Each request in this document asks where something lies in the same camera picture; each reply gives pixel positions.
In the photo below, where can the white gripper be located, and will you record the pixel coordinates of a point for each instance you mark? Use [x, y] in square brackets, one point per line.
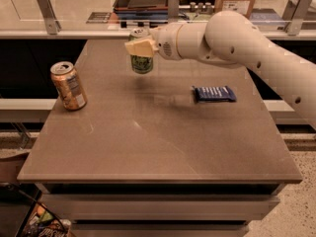
[165, 40]

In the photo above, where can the left metal glass bracket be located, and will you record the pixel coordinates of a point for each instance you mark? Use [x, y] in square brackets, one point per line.
[52, 25]

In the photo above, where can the right metal glass bracket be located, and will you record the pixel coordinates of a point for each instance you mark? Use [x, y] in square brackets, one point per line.
[296, 19]

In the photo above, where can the metal glass bracket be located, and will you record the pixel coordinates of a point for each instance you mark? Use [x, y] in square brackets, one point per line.
[296, 19]
[173, 11]
[52, 25]

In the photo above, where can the green soda can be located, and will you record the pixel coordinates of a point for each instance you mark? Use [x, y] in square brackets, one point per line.
[139, 64]

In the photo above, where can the orange soda can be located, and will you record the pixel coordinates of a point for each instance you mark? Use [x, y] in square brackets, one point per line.
[68, 85]

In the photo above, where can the snack bag basket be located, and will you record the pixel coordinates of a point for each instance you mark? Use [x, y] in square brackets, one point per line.
[41, 222]

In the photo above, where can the middle metal glass bracket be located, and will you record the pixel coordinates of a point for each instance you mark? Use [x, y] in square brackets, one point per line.
[173, 11]

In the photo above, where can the blue snack packet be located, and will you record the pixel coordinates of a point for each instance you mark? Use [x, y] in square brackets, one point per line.
[214, 94]

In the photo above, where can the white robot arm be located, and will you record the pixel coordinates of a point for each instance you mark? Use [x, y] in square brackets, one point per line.
[229, 37]

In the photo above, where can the grey table drawer unit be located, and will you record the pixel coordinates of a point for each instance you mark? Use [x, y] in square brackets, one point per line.
[160, 215]

